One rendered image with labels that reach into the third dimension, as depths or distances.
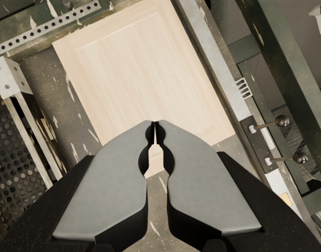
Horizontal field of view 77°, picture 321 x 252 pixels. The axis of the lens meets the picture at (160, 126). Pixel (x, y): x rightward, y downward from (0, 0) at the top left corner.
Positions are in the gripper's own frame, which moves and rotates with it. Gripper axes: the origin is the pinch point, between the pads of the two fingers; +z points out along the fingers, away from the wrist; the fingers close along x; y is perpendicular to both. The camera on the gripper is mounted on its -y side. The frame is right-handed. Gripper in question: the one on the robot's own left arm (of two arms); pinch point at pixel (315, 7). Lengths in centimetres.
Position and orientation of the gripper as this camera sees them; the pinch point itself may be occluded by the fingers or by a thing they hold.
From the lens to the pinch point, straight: 57.4
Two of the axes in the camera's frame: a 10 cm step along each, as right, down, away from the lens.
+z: -2.4, -3.1, 9.2
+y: 3.1, 8.7, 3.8
